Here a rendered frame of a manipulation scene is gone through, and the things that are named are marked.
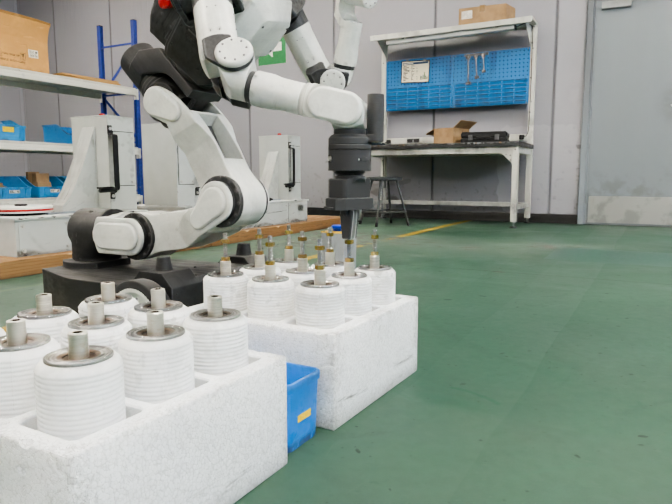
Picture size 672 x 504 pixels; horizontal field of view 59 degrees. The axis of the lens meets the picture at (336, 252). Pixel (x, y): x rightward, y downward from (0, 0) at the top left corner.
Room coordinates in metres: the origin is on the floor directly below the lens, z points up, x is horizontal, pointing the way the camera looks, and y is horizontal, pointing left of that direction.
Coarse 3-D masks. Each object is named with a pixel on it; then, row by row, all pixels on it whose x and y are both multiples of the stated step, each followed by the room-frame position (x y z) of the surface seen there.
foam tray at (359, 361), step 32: (256, 320) 1.13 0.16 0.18; (288, 320) 1.13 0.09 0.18; (352, 320) 1.13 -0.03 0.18; (384, 320) 1.20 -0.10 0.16; (416, 320) 1.35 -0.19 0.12; (288, 352) 1.07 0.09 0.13; (320, 352) 1.04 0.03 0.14; (352, 352) 1.08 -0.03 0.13; (384, 352) 1.20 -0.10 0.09; (416, 352) 1.35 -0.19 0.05; (320, 384) 1.04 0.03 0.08; (352, 384) 1.08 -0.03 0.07; (384, 384) 1.20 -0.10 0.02; (320, 416) 1.04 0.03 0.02; (352, 416) 1.08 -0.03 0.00
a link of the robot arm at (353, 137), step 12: (372, 96) 1.20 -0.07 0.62; (372, 108) 1.20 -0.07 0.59; (360, 120) 1.19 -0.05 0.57; (372, 120) 1.20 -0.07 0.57; (336, 132) 1.21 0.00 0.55; (348, 132) 1.19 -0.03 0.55; (360, 132) 1.20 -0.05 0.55; (372, 132) 1.20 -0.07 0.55; (336, 144) 1.19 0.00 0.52; (348, 144) 1.18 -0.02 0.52; (360, 144) 1.19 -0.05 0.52
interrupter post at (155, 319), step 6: (150, 312) 0.76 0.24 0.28; (156, 312) 0.77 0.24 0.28; (162, 312) 0.77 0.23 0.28; (150, 318) 0.76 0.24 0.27; (156, 318) 0.76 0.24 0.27; (162, 318) 0.76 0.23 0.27; (150, 324) 0.76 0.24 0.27; (156, 324) 0.76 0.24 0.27; (162, 324) 0.76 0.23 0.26; (150, 330) 0.76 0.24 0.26; (156, 330) 0.76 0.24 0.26; (162, 330) 0.76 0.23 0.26
